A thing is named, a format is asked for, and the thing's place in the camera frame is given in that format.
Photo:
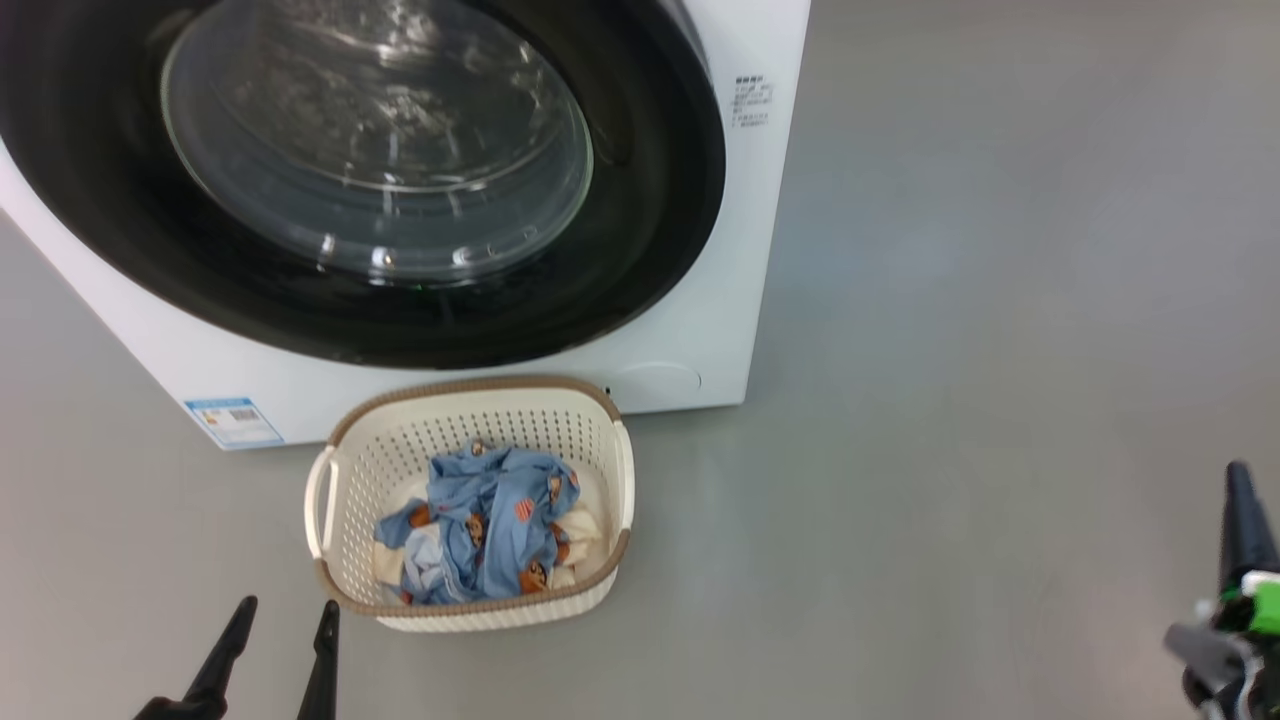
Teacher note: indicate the small black text sticker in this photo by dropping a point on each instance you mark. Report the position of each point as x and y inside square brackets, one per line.
[752, 100]

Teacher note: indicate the blue energy label sticker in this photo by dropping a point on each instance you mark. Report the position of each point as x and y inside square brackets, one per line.
[235, 422]

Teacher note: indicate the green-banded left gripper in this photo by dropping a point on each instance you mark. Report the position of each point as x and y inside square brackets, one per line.
[180, 710]

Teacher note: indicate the blue bear-print garment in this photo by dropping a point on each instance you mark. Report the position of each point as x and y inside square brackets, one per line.
[490, 520]

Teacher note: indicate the round black glass washer door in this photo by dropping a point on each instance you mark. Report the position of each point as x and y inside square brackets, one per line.
[650, 250]

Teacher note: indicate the white front-load washing machine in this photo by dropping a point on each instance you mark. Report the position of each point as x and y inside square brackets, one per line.
[700, 340]

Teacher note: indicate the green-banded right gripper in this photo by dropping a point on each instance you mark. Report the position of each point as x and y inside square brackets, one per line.
[1265, 610]

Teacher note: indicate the cream white garment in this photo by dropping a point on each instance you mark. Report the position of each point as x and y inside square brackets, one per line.
[590, 530]

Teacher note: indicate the cream perforated laundry basket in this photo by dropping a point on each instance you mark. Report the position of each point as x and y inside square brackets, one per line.
[370, 470]

